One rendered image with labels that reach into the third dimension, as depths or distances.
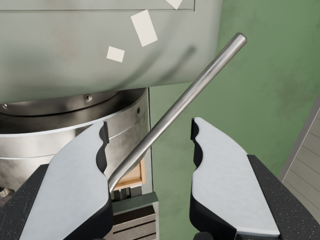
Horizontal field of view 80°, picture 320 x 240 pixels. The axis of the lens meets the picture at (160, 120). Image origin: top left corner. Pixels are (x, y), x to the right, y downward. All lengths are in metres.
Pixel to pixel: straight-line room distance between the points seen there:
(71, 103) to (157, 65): 0.14
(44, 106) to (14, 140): 0.06
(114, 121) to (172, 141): 1.66
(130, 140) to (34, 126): 0.13
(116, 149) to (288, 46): 2.12
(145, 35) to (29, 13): 0.10
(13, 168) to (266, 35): 2.00
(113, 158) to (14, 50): 0.19
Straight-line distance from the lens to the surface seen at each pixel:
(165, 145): 1.93
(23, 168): 0.32
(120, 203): 0.92
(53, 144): 0.28
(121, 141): 0.31
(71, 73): 0.22
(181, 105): 0.18
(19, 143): 0.29
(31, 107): 0.32
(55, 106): 0.30
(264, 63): 2.14
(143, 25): 0.22
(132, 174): 0.81
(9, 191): 0.39
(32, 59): 0.22
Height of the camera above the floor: 1.47
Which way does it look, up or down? 57 degrees down
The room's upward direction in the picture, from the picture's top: 146 degrees clockwise
